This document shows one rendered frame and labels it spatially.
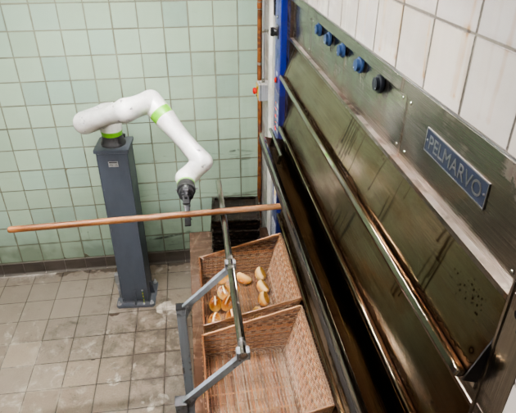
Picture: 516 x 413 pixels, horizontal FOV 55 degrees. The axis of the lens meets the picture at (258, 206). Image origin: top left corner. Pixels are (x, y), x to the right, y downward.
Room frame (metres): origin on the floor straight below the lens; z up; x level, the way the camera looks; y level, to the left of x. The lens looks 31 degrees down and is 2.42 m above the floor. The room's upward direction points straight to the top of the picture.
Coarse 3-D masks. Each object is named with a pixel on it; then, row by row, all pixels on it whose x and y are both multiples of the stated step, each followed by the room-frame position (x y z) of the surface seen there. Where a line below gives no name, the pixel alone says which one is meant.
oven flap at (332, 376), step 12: (288, 240) 2.10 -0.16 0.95; (288, 252) 2.00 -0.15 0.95; (300, 264) 1.88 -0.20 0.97; (300, 276) 1.81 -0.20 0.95; (300, 288) 1.73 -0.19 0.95; (312, 300) 1.62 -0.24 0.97; (312, 312) 1.57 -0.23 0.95; (312, 324) 1.49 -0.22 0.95; (324, 336) 1.41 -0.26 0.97; (324, 348) 1.37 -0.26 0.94; (324, 360) 1.31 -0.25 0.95; (336, 372) 1.24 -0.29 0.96; (336, 384) 1.20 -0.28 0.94; (336, 396) 1.15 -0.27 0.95; (348, 408) 1.09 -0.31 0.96
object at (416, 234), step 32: (288, 64) 2.36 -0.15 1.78; (320, 96) 1.80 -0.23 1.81; (320, 128) 1.67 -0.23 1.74; (352, 128) 1.44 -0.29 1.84; (352, 160) 1.34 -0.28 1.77; (384, 160) 1.19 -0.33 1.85; (352, 192) 1.22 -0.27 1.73; (384, 192) 1.11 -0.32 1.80; (384, 224) 1.03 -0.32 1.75; (416, 224) 0.93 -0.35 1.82; (384, 256) 0.93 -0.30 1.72; (416, 256) 0.87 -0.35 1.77; (448, 256) 0.79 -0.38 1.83; (416, 288) 0.81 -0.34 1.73; (448, 288) 0.74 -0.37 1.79; (480, 288) 0.68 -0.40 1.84; (448, 320) 0.70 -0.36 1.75; (480, 320) 0.64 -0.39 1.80; (448, 352) 0.63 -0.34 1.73; (480, 352) 0.60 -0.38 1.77
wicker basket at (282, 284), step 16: (256, 240) 2.29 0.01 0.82; (272, 240) 2.30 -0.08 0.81; (208, 256) 2.25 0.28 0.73; (224, 256) 2.26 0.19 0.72; (240, 256) 2.27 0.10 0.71; (256, 256) 2.29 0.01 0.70; (272, 256) 2.30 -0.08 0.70; (288, 256) 2.09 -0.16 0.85; (208, 272) 2.25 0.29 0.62; (272, 272) 2.21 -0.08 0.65; (288, 272) 2.00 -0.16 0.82; (240, 288) 2.14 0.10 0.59; (272, 288) 2.13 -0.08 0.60; (288, 288) 1.93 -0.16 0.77; (208, 304) 2.01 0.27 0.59; (256, 304) 2.01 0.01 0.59; (272, 304) 2.01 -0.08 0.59; (288, 304) 1.77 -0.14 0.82; (224, 320) 1.72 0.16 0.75; (288, 320) 1.77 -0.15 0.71
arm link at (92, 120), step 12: (132, 96) 2.45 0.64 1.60; (108, 108) 2.42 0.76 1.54; (120, 108) 2.35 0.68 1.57; (132, 108) 2.36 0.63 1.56; (144, 108) 2.43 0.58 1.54; (84, 120) 2.54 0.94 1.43; (96, 120) 2.48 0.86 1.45; (108, 120) 2.42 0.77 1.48; (120, 120) 2.36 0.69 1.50; (132, 120) 2.37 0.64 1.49; (84, 132) 2.57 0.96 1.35
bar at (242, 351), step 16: (224, 224) 1.91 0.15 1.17; (224, 240) 1.78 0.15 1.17; (224, 272) 1.62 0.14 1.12; (208, 288) 1.61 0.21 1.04; (176, 304) 1.62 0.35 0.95; (192, 304) 1.60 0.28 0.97; (240, 320) 1.29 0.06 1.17; (240, 336) 1.21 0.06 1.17; (240, 352) 1.14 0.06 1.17; (224, 368) 1.14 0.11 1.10; (192, 384) 1.59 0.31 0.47; (208, 384) 1.13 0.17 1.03; (176, 400) 1.13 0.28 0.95; (192, 400) 1.12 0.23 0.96
